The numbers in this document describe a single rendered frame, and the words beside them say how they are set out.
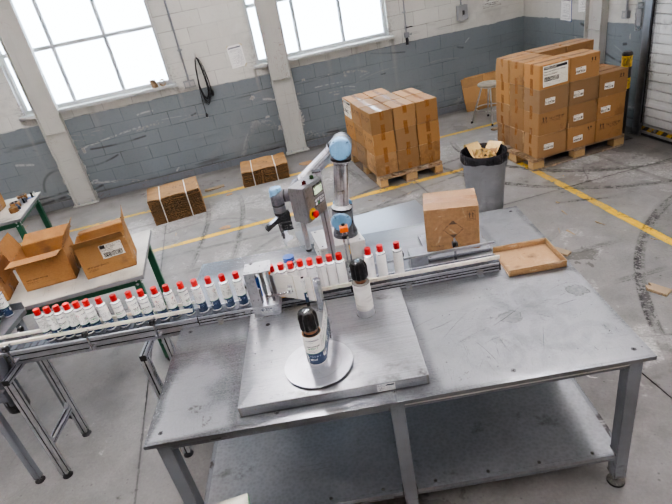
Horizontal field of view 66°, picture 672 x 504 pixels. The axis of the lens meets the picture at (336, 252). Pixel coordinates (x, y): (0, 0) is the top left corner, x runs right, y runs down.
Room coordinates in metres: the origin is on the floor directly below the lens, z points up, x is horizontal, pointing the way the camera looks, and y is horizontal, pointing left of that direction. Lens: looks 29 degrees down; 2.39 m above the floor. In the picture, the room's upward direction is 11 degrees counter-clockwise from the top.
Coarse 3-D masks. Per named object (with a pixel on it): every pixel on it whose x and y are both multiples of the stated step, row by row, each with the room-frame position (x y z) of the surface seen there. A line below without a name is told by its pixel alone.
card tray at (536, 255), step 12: (540, 240) 2.46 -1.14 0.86; (504, 252) 2.45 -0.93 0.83; (516, 252) 2.42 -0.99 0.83; (528, 252) 2.40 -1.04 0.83; (540, 252) 2.37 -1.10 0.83; (552, 252) 2.35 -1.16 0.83; (504, 264) 2.33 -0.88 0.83; (516, 264) 2.30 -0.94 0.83; (528, 264) 2.28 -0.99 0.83; (540, 264) 2.21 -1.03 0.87; (552, 264) 2.20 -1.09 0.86; (564, 264) 2.20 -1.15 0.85
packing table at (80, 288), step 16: (144, 240) 3.73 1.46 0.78; (144, 256) 3.44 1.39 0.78; (80, 272) 3.39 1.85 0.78; (112, 272) 3.28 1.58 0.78; (128, 272) 3.23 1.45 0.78; (144, 272) 3.22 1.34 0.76; (160, 272) 3.86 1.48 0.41; (16, 288) 3.33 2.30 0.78; (48, 288) 3.23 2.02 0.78; (64, 288) 3.18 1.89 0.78; (80, 288) 3.14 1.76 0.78; (96, 288) 3.10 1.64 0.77; (112, 288) 3.16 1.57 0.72; (144, 288) 3.21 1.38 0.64; (160, 288) 3.84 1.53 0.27; (32, 304) 3.04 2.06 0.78; (48, 304) 3.05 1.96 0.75
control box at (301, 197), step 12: (300, 180) 2.48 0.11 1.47; (312, 180) 2.45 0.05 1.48; (288, 192) 2.41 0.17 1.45; (300, 192) 2.37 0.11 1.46; (312, 192) 2.41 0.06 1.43; (300, 204) 2.37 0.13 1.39; (312, 204) 2.39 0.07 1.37; (324, 204) 2.47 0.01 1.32; (300, 216) 2.39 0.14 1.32; (312, 216) 2.37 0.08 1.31
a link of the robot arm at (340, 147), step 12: (336, 144) 2.67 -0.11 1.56; (348, 144) 2.67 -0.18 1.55; (336, 156) 2.66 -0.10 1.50; (348, 156) 2.66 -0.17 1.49; (336, 168) 2.69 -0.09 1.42; (348, 168) 2.71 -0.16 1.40; (336, 180) 2.69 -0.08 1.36; (348, 180) 2.71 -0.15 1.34; (336, 192) 2.69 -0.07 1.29; (348, 192) 2.70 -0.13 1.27; (336, 204) 2.69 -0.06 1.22; (348, 204) 2.70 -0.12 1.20; (336, 216) 2.65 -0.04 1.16; (348, 216) 2.65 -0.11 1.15; (336, 228) 2.66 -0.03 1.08
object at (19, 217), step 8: (40, 192) 5.62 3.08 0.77; (8, 200) 5.54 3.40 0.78; (32, 200) 5.37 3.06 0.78; (24, 208) 5.15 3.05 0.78; (32, 208) 5.35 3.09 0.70; (40, 208) 5.54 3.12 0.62; (0, 216) 5.04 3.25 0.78; (8, 216) 4.99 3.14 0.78; (16, 216) 4.94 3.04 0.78; (24, 216) 4.97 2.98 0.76; (40, 216) 5.54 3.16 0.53; (0, 224) 4.82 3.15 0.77; (8, 224) 4.83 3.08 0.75; (16, 224) 4.88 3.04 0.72; (48, 224) 5.55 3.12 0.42; (24, 232) 4.89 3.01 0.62
